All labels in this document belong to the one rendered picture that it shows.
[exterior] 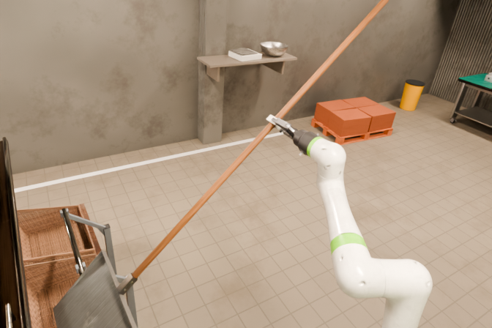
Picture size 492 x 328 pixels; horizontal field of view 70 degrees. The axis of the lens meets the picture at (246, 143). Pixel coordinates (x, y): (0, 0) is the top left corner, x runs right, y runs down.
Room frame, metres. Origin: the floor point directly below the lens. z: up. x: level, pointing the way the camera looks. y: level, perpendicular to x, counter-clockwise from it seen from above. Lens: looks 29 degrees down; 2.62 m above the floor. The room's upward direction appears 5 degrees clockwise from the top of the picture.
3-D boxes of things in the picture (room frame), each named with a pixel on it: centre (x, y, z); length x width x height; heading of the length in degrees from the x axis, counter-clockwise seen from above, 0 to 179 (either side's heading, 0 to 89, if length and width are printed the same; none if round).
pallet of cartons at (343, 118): (5.60, -1.82, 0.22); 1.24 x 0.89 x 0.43; 124
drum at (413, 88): (6.93, -3.30, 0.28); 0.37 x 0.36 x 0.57; 123
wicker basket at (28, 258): (1.83, 1.34, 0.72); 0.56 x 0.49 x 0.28; 35
